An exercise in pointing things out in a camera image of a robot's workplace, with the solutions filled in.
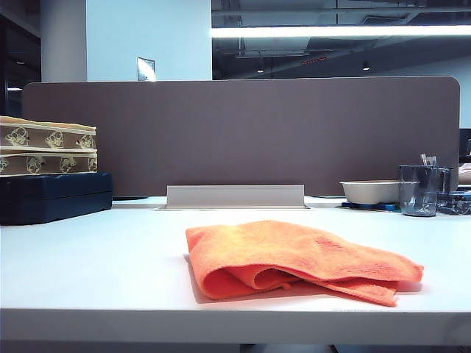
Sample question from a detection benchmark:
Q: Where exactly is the orange microfibre cloth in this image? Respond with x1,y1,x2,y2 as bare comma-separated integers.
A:
185,219,426,307

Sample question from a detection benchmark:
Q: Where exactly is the brown desk partition panel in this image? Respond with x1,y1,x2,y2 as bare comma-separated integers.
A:
21,76,461,198

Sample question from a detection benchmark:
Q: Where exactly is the white paper bowl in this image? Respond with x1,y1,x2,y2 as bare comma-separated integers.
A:
339,179,401,205

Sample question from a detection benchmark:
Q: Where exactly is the blue mat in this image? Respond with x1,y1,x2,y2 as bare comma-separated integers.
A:
341,200,401,213

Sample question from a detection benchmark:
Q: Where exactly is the white ceiling light strip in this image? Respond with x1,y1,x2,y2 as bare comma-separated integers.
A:
210,24,471,38

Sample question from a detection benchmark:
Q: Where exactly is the white building column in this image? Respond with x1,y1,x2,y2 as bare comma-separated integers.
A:
40,0,213,82

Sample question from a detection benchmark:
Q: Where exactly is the dark blue plastic case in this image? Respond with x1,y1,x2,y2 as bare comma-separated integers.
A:
0,171,114,226

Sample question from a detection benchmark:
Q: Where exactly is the clear plastic cup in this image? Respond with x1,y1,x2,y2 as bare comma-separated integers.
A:
397,165,439,217

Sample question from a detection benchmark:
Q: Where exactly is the thin cartoon print puzzle box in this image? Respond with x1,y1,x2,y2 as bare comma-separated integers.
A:
0,146,99,177

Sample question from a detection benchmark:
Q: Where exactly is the thick cartoon print puzzle box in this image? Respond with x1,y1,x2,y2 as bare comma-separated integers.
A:
0,115,98,151

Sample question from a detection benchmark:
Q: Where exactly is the small clear glass cup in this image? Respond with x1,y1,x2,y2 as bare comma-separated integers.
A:
436,166,456,194

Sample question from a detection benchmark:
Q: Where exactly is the blue patterned flat item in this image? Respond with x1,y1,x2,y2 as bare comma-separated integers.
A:
436,190,471,216

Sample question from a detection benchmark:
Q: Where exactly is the black computer monitor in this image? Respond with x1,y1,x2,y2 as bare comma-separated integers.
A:
459,127,471,165

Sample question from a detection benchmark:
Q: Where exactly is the grey cable tray flap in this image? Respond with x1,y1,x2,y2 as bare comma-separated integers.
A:
166,185,305,210

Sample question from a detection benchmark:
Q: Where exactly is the silver wall sign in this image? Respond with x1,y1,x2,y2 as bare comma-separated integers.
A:
136,57,156,82

